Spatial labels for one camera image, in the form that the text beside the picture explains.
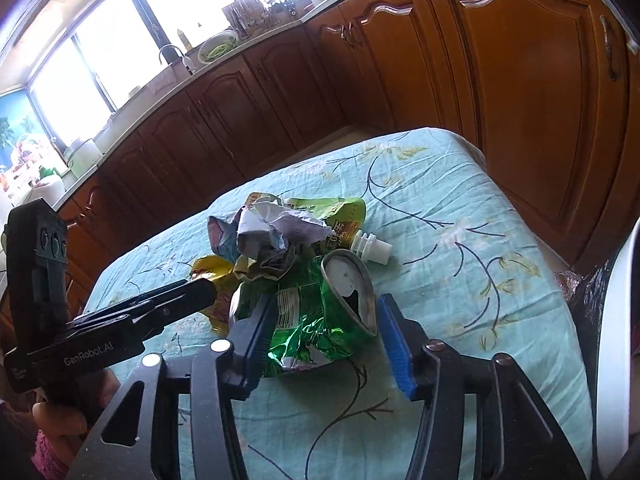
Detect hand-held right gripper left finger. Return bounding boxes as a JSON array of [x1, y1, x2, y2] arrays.
[[65, 300, 281, 480]]

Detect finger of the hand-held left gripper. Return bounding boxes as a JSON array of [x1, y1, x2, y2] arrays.
[[131, 277, 218, 341], [70, 280, 192, 326]]

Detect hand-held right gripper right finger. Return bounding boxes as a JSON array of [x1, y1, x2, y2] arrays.
[[377, 294, 588, 480]]

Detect yellow wrapper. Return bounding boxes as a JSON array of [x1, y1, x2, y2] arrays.
[[190, 255, 246, 336]]

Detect crushed green can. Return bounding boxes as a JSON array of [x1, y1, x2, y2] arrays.
[[227, 250, 378, 378]]

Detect white bin with black liner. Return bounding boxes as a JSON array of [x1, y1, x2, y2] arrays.
[[560, 220, 640, 480]]

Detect person's left forearm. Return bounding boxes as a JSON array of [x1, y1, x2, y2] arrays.
[[30, 430, 76, 480]]

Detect person's left hand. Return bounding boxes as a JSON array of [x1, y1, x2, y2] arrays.
[[31, 401, 90, 457]]

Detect crumpled white printed paper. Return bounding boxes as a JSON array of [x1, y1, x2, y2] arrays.
[[207, 195, 328, 266]]

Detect floral light green tablecloth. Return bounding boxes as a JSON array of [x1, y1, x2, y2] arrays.
[[82, 127, 608, 480]]

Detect light green spout pouch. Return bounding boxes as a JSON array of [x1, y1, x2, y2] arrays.
[[242, 192, 393, 261]]

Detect chrome sink faucet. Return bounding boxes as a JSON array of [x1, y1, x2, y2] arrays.
[[157, 44, 196, 76]]

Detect bowl of green vegetables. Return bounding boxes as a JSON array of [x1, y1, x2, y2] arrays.
[[197, 30, 241, 63]]

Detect kitchen window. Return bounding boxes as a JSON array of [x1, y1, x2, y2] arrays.
[[27, 0, 316, 141]]

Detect wooden lower kitchen cabinets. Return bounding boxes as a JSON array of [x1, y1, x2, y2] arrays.
[[50, 0, 638, 321]]

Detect blue wall poster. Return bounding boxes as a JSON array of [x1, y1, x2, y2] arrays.
[[0, 90, 56, 181]]

